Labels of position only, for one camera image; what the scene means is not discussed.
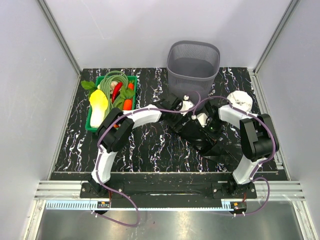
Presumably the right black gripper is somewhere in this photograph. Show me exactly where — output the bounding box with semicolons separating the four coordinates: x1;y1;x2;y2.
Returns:
200;119;224;146

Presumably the black trash bag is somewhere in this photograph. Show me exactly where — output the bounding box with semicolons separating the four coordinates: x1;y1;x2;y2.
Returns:
176;118;242;170

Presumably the grey mesh trash bin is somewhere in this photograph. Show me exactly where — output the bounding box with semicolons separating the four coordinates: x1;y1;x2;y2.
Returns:
166;40;220;103

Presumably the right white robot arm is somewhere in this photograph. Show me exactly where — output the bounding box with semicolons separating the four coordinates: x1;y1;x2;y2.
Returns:
204;100;280;198

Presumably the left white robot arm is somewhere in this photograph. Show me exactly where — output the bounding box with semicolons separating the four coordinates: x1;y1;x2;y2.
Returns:
88;94;195;198

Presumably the white crumpled paper roll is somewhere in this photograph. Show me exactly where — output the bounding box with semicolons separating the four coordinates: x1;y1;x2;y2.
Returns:
227;90;253;112

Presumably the large orange carrot toy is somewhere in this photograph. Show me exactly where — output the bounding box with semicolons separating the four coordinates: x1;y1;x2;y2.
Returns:
123;99;133;111

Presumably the small orange carrot toy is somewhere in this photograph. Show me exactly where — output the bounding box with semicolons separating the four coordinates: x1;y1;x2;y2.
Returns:
128;83;135;90

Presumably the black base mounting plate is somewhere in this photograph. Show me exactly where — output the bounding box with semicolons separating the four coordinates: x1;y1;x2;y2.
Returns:
79;172;258;200

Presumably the red chili pepper toy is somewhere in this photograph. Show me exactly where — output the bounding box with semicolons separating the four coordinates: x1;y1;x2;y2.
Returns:
111;82;123;103

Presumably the yellow white cabbage toy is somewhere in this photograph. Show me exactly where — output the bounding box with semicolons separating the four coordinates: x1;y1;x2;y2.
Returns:
89;89;108;128

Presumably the green long beans bundle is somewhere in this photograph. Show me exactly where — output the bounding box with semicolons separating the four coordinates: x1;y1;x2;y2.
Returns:
99;70;129;116

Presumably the green plastic basket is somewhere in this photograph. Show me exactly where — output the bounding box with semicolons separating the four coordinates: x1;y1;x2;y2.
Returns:
81;71;138;133

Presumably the green leafy vegetable toy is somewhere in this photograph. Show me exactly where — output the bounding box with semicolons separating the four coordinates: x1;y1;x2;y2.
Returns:
80;80;98;96

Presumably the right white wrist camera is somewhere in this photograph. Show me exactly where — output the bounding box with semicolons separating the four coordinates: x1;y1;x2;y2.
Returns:
191;112;208;128

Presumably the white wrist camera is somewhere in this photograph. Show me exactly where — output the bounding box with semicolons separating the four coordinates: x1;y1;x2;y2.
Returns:
178;95;195;116
191;112;208;128

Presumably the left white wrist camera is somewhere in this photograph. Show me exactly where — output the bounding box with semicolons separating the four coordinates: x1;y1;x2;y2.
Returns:
178;95;195;116

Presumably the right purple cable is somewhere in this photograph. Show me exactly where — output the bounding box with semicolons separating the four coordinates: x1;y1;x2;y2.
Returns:
192;96;280;217

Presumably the purple cable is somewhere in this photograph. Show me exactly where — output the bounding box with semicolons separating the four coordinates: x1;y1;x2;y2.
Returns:
192;96;280;217
96;90;202;228

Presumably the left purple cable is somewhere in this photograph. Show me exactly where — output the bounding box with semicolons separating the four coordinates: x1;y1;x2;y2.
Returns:
96;90;202;228

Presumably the aluminium frame rail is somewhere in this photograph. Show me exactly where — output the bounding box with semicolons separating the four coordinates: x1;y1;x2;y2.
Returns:
35;180;305;201

